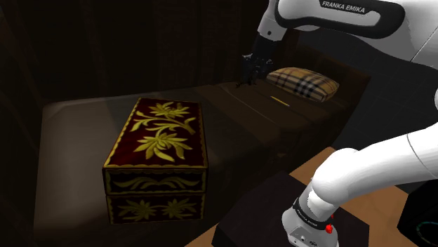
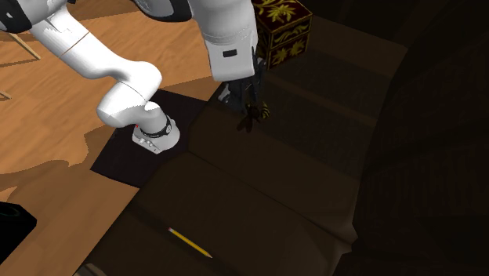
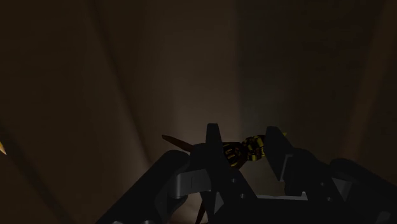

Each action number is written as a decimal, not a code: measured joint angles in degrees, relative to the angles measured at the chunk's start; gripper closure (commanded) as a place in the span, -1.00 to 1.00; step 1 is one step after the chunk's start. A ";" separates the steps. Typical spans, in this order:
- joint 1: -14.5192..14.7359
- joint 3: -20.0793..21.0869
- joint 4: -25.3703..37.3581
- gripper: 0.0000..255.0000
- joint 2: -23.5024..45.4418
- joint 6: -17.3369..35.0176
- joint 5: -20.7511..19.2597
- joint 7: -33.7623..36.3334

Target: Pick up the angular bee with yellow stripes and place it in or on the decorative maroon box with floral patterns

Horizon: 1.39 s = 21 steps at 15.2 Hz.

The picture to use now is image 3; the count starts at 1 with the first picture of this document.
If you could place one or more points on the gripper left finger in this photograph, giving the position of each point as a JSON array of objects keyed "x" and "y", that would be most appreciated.
[{"x": 204, "y": 161}]

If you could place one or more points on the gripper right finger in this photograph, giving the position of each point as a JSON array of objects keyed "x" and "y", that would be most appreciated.
[{"x": 297, "y": 167}]

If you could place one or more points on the yellow black wasp toy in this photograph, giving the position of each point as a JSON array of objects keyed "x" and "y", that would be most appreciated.
[{"x": 245, "y": 152}]

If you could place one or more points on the yellow pointed object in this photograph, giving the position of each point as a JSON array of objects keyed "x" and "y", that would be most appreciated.
[{"x": 2, "y": 148}]

